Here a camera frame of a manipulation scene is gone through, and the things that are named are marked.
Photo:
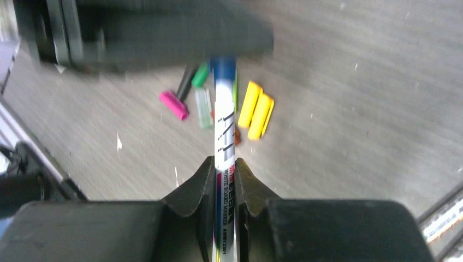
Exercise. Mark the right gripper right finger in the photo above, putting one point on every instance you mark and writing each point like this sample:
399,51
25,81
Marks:
271,228

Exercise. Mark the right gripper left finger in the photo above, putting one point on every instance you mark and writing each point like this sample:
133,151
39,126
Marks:
176,228

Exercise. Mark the orange pen cap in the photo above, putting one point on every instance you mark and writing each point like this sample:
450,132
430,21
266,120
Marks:
249,104

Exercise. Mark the dark green pen cap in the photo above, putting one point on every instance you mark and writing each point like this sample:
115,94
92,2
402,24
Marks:
201,75

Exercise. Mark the red-brown pen cap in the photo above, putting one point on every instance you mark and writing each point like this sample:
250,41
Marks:
237,136

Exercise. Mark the aluminium slotted rail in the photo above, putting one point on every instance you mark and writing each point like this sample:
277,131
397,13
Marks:
441,226

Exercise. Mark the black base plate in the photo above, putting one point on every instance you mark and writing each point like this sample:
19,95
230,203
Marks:
29,172

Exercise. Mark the yellow pen cap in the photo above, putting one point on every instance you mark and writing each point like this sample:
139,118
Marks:
261,116

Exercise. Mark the navy blue pen cap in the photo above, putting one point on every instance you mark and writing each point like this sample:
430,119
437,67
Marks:
224,68

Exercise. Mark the lime green pen cap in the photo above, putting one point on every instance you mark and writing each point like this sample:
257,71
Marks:
235,92

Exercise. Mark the black pen cap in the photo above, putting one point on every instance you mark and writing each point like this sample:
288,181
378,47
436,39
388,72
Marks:
185,84

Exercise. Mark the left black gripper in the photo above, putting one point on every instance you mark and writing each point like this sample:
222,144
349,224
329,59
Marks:
95,36

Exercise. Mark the magenta pen cap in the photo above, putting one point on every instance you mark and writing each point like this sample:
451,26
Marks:
174,104

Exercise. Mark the blue-capped lime-end marker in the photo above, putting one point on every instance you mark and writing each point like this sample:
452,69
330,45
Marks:
224,160

